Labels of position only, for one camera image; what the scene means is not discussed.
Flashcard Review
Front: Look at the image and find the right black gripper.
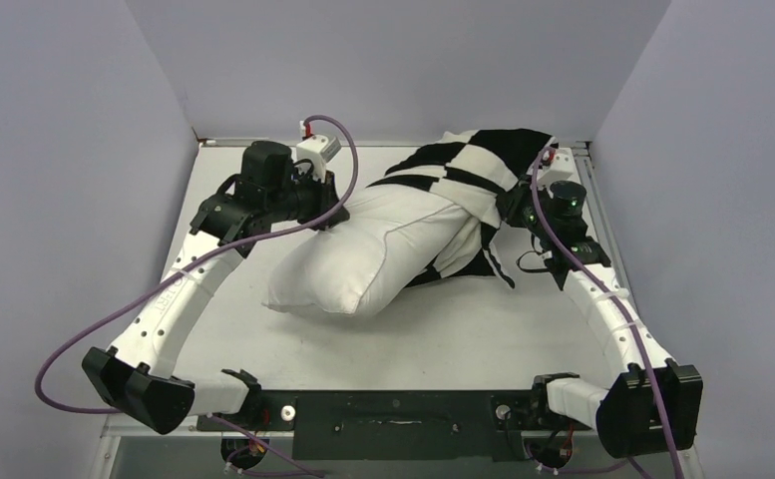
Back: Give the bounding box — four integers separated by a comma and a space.
500, 174, 559, 241

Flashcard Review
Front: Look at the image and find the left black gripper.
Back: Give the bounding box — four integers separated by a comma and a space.
263, 165, 345, 231

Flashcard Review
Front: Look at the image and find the white pillow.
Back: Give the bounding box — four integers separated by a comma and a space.
262, 185, 479, 317

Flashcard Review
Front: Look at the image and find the black and white checkered pillowcase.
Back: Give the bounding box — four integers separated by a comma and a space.
370, 129, 559, 288

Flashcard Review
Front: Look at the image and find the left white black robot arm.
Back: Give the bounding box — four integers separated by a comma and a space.
82, 135, 349, 434

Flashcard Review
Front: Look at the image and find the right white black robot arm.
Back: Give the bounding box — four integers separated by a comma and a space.
498, 181, 703, 458

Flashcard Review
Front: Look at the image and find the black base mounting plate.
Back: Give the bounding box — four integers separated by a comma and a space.
224, 389, 581, 461

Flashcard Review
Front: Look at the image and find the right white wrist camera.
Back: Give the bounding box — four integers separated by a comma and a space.
538, 148, 577, 188

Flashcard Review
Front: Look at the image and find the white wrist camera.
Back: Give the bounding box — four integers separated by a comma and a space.
294, 135, 341, 183
538, 148, 577, 188

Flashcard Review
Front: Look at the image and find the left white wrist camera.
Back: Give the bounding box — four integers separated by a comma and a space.
294, 135, 341, 183

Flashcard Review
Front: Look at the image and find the aluminium frame rail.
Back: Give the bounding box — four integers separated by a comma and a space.
89, 136, 705, 479

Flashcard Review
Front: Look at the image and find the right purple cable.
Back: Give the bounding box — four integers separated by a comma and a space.
529, 135, 687, 479

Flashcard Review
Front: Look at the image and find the purple cable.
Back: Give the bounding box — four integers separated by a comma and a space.
529, 135, 687, 479
34, 115, 360, 479

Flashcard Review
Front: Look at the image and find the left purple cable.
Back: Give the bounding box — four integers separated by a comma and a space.
34, 115, 360, 479

